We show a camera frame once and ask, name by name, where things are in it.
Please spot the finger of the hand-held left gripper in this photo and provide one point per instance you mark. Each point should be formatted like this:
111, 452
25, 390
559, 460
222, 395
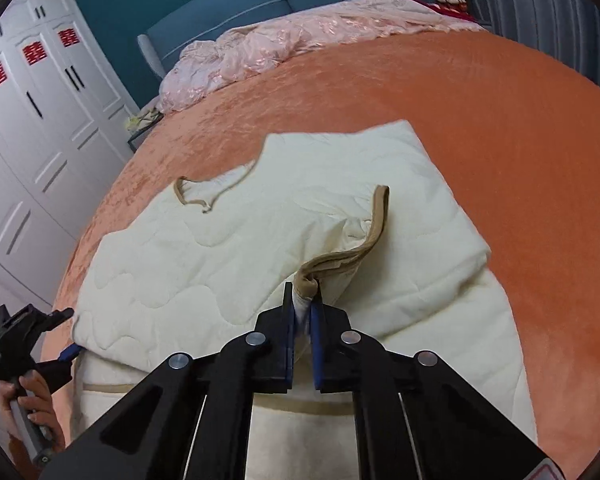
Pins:
55, 377
57, 317

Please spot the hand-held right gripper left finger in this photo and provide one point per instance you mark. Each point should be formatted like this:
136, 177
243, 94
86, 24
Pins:
290, 332

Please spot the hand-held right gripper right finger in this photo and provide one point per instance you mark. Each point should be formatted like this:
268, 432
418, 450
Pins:
316, 340

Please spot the cream quilted garment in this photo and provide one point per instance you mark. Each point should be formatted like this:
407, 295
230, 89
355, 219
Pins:
230, 240

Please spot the person's left hand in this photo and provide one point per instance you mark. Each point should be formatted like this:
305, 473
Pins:
35, 405

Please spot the white wardrobe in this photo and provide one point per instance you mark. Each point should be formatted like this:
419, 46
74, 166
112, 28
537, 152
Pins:
45, 150

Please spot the dark nightstand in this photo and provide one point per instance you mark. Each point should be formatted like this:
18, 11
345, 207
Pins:
142, 132

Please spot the orange plush bed blanket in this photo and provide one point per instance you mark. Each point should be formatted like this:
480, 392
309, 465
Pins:
505, 160

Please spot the pink floral quilt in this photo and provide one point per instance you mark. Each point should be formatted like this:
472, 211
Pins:
260, 45

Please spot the blue padded headboard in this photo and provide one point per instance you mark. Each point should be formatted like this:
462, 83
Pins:
205, 0

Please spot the grey curtain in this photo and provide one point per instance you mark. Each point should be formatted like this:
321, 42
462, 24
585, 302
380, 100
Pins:
530, 5

